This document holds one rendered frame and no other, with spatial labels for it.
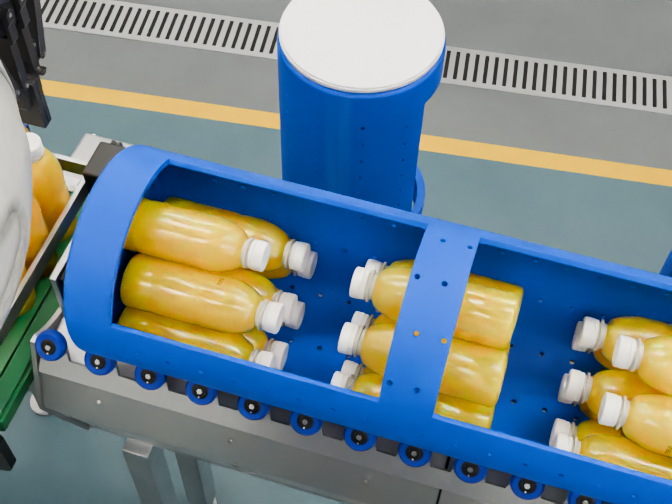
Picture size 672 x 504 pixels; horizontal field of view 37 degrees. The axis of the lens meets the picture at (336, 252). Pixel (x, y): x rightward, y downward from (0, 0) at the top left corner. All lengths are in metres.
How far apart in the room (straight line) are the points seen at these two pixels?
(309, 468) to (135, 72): 1.94
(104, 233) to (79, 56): 2.05
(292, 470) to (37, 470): 1.11
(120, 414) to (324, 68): 0.63
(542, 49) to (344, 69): 1.68
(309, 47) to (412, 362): 0.70
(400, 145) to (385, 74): 0.15
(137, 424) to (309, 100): 0.59
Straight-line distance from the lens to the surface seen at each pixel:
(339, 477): 1.44
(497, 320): 1.21
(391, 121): 1.69
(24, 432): 2.52
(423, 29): 1.74
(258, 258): 1.26
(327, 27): 1.73
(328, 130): 1.71
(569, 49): 3.30
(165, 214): 1.28
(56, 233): 1.57
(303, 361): 1.42
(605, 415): 1.24
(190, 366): 1.26
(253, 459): 1.47
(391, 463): 1.39
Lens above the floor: 2.20
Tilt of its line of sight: 55 degrees down
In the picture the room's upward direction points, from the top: 2 degrees clockwise
